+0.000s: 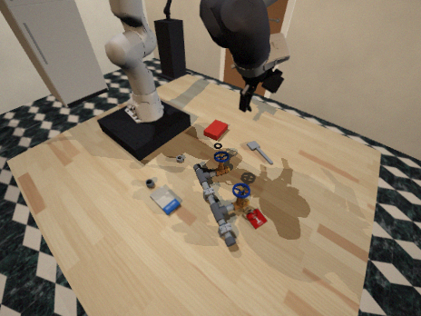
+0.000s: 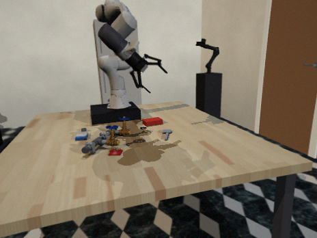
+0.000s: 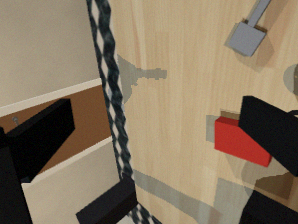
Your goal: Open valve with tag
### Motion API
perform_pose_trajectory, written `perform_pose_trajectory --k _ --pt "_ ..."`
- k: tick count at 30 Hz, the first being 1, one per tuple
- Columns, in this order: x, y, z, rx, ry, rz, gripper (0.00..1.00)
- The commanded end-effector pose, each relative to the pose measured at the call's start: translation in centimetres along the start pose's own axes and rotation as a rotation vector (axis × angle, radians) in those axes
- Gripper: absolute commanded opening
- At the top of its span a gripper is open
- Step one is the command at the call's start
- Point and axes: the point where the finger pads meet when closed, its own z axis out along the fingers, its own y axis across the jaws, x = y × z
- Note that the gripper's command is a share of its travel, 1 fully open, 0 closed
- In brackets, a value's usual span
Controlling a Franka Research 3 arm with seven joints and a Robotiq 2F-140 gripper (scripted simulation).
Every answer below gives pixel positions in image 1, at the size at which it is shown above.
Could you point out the red square tag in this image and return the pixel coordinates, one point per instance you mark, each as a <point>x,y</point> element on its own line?
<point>256,218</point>

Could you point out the red block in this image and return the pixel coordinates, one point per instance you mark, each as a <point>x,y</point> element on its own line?
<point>215,130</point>

